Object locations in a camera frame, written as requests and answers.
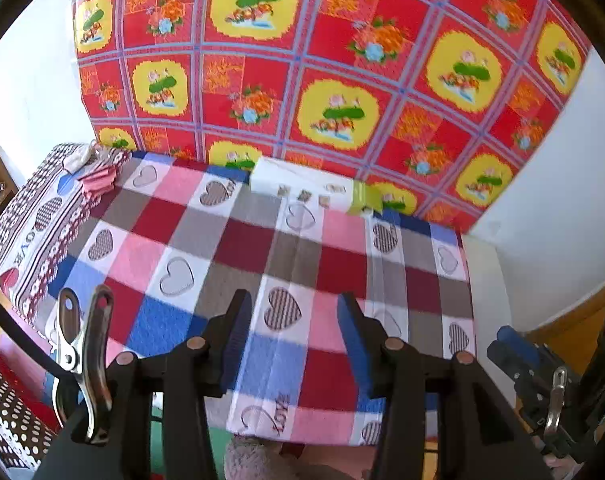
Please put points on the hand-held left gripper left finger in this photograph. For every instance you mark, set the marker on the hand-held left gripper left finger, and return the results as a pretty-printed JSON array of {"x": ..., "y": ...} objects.
[{"x": 235, "y": 345}]

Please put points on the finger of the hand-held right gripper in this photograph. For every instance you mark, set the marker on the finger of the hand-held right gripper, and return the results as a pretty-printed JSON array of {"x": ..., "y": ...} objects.
[
  {"x": 502, "y": 360},
  {"x": 517, "y": 342}
]

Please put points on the pink crumpled plastic wrapper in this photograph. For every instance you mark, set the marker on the pink crumpled plastic wrapper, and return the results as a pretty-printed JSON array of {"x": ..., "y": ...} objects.
[{"x": 100, "y": 180}]

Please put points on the metal spring clip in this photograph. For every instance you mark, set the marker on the metal spring clip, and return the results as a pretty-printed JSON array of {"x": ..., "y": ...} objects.
[
  {"x": 557, "y": 395},
  {"x": 82, "y": 360}
]

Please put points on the white box with green end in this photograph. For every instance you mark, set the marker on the white box with green end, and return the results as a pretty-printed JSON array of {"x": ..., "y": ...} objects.
[{"x": 292, "y": 177}]

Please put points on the white tissue packet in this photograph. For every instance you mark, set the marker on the white tissue packet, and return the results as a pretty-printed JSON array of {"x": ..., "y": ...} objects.
[{"x": 77, "y": 157}]

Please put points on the checked heart print blanket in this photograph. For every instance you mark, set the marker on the checked heart print blanket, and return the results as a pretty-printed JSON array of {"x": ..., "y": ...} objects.
[{"x": 232, "y": 260}]

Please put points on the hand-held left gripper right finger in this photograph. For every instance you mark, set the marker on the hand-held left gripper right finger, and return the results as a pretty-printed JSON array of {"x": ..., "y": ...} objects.
[{"x": 357, "y": 355}]

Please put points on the brown polka dot cloth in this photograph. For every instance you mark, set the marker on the brown polka dot cloth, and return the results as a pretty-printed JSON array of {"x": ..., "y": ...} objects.
[{"x": 7, "y": 410}]

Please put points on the red floral wall cloth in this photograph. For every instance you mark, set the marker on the red floral wall cloth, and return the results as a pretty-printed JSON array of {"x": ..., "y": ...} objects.
[{"x": 332, "y": 60}]

